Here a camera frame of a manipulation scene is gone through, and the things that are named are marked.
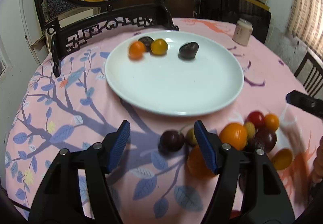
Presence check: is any yellow orange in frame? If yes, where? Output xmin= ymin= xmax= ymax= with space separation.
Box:
xmin=271 ymin=148 xmax=294 ymax=171
xmin=151 ymin=39 xmax=168 ymax=56
xmin=264 ymin=113 xmax=280 ymax=132

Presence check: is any red cherry tomato top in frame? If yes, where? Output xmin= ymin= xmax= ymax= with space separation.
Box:
xmin=247 ymin=110 xmax=265 ymax=129

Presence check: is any textured mandarin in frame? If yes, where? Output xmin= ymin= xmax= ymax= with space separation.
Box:
xmin=187 ymin=145 xmax=215 ymax=180

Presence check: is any large dark red plum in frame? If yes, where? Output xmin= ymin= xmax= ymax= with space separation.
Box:
xmin=253 ymin=129 xmax=277 ymax=153

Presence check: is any person's right hand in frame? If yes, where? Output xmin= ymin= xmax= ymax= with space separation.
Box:
xmin=311 ymin=137 xmax=323 ymax=184

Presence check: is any wooden chair right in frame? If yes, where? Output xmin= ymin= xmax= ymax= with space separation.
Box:
xmin=294 ymin=49 xmax=322 ymax=97

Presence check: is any small yellow-green longan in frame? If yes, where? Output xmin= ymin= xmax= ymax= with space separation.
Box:
xmin=244 ymin=121 xmax=256 ymax=139

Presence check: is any pink printed tablecloth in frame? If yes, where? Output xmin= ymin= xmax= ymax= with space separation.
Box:
xmin=4 ymin=19 xmax=322 ymax=223

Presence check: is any small brown longan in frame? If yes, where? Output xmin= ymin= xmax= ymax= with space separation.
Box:
xmin=186 ymin=128 xmax=198 ymax=147

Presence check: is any pink beverage can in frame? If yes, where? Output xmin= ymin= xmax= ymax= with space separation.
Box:
xmin=232 ymin=18 xmax=253 ymax=46

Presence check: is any white oval plate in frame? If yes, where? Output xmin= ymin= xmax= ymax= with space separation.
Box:
xmin=105 ymin=31 xmax=244 ymax=116

